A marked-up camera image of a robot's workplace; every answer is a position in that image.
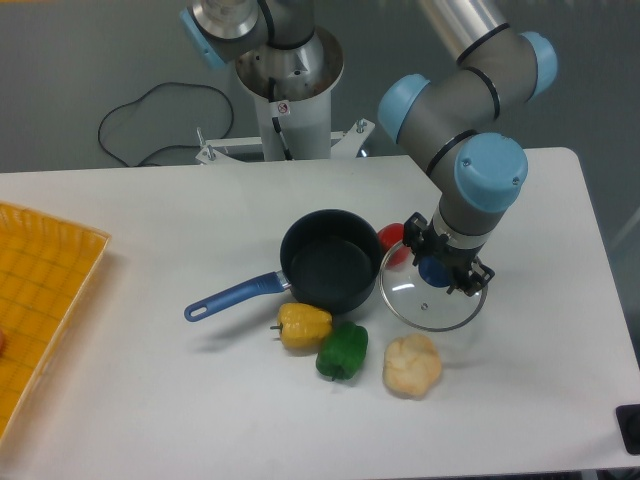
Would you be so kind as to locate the black object at table edge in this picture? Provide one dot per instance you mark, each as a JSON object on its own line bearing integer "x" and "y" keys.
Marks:
{"x": 628, "y": 418}

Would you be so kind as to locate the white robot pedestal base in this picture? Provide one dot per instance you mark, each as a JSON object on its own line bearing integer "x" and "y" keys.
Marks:
{"x": 292, "y": 94}

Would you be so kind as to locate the dark pot with blue handle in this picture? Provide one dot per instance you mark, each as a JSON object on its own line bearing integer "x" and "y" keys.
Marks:
{"x": 329, "y": 259}

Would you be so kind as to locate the yellow woven basket tray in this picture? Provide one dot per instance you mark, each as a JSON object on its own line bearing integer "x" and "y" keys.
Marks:
{"x": 46, "y": 264}

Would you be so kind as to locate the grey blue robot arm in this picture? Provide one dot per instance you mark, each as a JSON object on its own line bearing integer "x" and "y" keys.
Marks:
{"x": 438, "y": 125}

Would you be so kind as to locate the white cauliflower toy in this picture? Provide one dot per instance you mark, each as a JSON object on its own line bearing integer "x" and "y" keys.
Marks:
{"x": 412, "y": 365}

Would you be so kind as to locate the glass lid with blue knob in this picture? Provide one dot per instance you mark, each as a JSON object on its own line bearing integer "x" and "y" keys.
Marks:
{"x": 418, "y": 303}

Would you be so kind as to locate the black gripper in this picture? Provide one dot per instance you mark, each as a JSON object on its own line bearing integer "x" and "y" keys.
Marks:
{"x": 446, "y": 253}

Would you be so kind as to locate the green bell pepper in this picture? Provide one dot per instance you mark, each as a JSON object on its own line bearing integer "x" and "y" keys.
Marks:
{"x": 343, "y": 352}

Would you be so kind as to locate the red tomato toy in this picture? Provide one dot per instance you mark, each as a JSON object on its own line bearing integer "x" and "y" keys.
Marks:
{"x": 390, "y": 235}

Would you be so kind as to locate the yellow bell pepper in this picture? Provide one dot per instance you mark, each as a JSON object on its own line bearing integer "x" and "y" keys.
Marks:
{"x": 302, "y": 326}

